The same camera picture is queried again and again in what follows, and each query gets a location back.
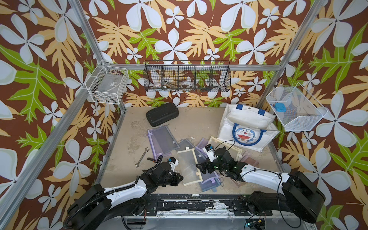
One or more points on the purple mesh pouch bottom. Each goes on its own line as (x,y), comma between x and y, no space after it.
(210,182)

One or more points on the white Doraemon canvas bag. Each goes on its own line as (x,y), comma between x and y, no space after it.
(249,127)

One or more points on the orange black pliers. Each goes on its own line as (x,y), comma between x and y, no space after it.
(152,159)

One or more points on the purple mesh pouch left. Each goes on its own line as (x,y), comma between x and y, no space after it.
(162,141)

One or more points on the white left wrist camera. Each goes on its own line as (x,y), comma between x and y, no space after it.
(173,162)

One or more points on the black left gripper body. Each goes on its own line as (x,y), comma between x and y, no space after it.
(167,180)

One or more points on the pink mesh pouch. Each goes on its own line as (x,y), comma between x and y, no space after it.
(246,158)

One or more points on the grey mesh pouch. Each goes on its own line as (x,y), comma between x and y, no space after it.
(184,144)

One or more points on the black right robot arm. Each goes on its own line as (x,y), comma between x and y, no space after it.
(293,192)

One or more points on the black hard zipper case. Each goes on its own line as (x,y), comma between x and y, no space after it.
(162,114)

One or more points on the purple mesh pouch centre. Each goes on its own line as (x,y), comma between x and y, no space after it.
(200,154)

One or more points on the white hexagonal mesh basket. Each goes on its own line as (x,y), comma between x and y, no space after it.
(304,111)

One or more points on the cream mesh pouch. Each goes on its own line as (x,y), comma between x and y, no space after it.
(235,152)
(188,169)

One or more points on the purple mesh pouch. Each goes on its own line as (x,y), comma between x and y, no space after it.
(162,141)
(200,154)
(210,182)

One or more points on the silver open-end wrench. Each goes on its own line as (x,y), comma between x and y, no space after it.
(142,156)

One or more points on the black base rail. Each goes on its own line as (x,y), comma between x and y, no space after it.
(156,204)

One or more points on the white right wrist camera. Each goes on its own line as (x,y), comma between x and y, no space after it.
(209,151)

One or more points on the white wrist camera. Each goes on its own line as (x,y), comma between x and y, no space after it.
(209,151)
(173,162)

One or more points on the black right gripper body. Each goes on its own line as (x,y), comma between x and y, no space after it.
(214,165)

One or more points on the white wire basket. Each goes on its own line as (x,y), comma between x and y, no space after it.
(107,84)

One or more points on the small blue object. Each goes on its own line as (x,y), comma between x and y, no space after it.
(280,107)

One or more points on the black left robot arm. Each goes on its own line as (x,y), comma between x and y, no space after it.
(89,211)

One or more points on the black wire basket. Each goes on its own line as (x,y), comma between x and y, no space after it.
(187,75)

